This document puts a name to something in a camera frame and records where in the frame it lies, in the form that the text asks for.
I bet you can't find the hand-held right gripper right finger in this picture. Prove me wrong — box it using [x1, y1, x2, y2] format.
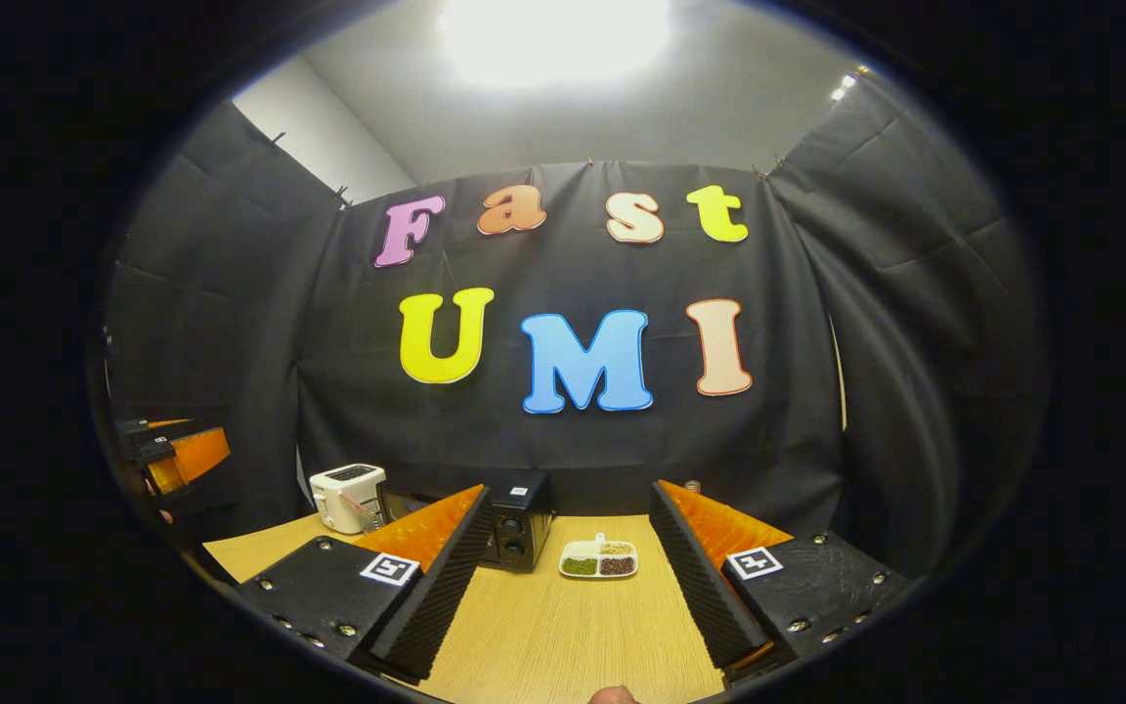
[649, 479, 916, 685]

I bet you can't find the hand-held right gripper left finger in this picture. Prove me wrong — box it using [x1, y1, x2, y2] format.
[236, 484, 496, 685]

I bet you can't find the black electric oven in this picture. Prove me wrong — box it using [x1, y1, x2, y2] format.
[377, 469, 556, 573]

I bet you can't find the white divided dish with beans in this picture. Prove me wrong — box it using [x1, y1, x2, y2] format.
[559, 533, 639, 580]

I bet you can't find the white toaster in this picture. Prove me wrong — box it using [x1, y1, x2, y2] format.
[310, 463, 388, 535]

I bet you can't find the large ceiling light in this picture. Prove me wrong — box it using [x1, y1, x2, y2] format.
[441, 0, 671, 89]

